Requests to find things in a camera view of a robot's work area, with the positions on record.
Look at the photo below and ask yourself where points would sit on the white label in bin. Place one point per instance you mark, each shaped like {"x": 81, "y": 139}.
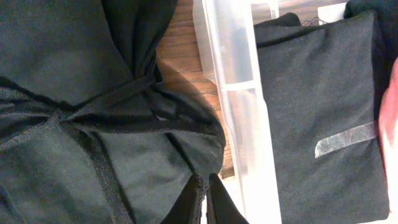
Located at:
{"x": 331, "y": 13}

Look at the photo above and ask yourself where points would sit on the large black garment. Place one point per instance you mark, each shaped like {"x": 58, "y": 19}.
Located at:
{"x": 89, "y": 133}

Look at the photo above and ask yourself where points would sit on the clear plastic storage bin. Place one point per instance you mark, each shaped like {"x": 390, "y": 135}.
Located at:
{"x": 228, "y": 54}

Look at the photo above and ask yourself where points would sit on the navy blue garment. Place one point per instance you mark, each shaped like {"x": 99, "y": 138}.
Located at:
{"x": 386, "y": 11}

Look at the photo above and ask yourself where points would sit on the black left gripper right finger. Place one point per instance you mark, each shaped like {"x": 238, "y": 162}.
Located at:
{"x": 220, "y": 207}

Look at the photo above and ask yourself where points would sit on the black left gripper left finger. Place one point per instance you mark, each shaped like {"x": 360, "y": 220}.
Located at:
{"x": 187, "y": 208}

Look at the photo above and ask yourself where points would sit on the pink printed t-shirt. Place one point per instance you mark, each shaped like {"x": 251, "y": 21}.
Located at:
{"x": 388, "y": 136}

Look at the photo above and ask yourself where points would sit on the small black garment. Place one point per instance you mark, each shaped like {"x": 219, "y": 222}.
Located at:
{"x": 323, "y": 87}

